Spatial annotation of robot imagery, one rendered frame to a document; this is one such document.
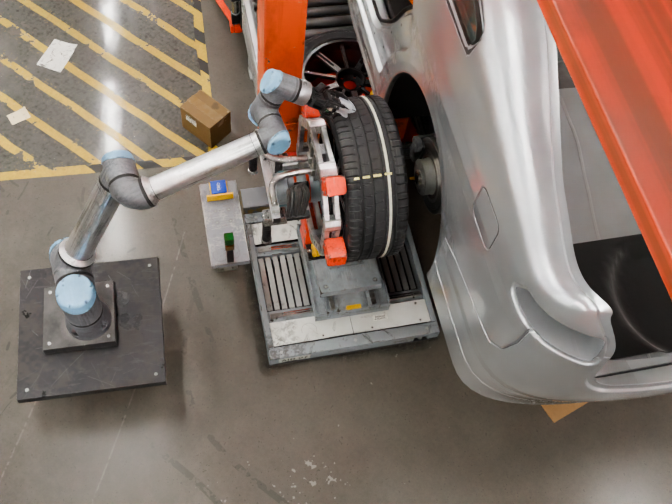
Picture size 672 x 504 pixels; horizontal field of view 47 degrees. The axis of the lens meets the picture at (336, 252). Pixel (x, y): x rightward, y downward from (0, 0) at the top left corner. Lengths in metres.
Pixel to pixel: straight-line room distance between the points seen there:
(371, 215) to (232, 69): 1.99
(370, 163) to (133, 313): 1.29
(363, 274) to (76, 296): 1.31
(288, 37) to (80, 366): 1.60
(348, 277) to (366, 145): 0.95
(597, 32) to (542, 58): 1.70
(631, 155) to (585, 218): 2.60
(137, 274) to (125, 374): 0.47
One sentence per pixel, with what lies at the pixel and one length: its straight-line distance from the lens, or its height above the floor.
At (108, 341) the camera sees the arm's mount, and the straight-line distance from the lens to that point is 3.37.
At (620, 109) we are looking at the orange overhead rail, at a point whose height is 3.00.
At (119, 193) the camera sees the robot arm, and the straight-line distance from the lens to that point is 2.81.
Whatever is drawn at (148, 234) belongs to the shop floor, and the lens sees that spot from 3.99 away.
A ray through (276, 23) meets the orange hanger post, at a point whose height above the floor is 1.35.
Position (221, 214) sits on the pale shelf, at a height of 0.45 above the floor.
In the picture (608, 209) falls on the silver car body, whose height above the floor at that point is 0.93.
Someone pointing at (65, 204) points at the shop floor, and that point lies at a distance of 4.15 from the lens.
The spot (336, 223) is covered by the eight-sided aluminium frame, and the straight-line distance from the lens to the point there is 2.87.
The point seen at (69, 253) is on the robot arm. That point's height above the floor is 0.65.
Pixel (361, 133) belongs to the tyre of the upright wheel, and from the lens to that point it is 2.86.
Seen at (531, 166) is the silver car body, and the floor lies 1.70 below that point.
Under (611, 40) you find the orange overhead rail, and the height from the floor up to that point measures 3.00.
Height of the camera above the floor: 3.43
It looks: 61 degrees down
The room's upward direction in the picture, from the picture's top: 11 degrees clockwise
